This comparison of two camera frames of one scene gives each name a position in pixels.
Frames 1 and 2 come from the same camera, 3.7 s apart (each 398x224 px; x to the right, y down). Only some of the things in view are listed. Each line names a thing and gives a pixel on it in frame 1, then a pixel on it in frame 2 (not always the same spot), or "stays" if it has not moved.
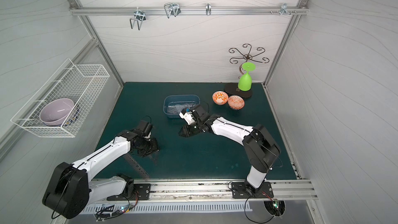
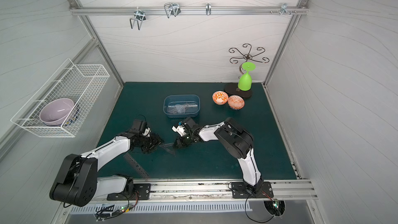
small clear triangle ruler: x=154 y=157 to x=169 y=147
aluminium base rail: x=219 y=190 stays
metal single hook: x=208 y=9 stays
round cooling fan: x=276 y=208 stays
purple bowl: x=55 y=113 stays
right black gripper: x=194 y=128 to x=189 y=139
